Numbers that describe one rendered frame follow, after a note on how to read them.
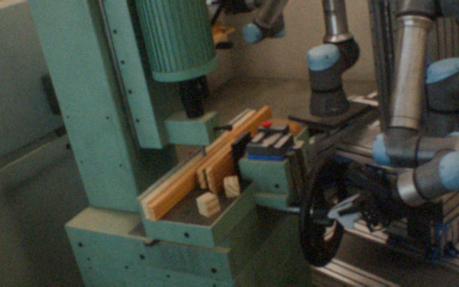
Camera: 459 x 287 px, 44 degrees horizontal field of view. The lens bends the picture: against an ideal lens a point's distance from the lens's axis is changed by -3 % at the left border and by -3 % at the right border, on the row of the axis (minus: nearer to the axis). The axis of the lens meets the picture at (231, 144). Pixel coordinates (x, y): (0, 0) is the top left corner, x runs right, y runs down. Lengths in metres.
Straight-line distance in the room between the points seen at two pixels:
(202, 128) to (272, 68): 3.90
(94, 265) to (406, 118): 1.01
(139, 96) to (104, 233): 0.41
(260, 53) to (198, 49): 3.98
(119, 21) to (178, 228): 0.55
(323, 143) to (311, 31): 3.09
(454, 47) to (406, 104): 0.77
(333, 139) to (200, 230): 0.86
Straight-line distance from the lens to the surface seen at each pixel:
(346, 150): 2.11
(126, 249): 1.68
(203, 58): 1.48
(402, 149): 1.35
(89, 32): 1.57
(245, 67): 5.58
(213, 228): 1.40
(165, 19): 1.44
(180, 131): 1.60
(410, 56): 1.41
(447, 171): 1.23
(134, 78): 1.58
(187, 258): 1.55
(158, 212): 1.47
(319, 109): 2.12
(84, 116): 1.69
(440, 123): 1.83
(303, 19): 5.12
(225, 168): 1.55
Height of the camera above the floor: 1.59
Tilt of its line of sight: 23 degrees down
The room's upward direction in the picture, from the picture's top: 11 degrees counter-clockwise
